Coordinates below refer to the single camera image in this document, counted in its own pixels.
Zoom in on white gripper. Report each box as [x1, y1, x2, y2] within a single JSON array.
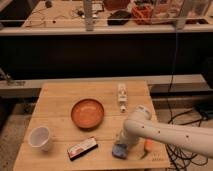
[[118, 130, 139, 147]]

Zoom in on orange carrot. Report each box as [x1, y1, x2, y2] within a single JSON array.
[[141, 139, 152, 159]]

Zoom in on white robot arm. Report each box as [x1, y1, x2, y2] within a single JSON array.
[[118, 105, 213, 159]]

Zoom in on orange plate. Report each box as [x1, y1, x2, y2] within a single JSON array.
[[71, 99, 105, 129]]

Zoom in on white tube bottle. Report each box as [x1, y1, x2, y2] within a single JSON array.
[[117, 84, 128, 113]]

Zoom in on white cup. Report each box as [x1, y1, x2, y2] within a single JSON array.
[[28, 126, 52, 152]]

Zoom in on black bag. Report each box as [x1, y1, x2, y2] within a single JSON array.
[[107, 10, 131, 26]]

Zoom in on orange basket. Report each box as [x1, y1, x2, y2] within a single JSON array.
[[131, 5, 152, 25]]

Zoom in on black floor cables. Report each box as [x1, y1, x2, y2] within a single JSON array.
[[164, 108, 213, 171]]

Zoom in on grey metal post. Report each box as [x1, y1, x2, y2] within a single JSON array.
[[83, 0, 94, 31], [175, 0, 193, 30]]

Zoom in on grey metal post right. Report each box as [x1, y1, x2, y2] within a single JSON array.
[[175, 0, 193, 30]]

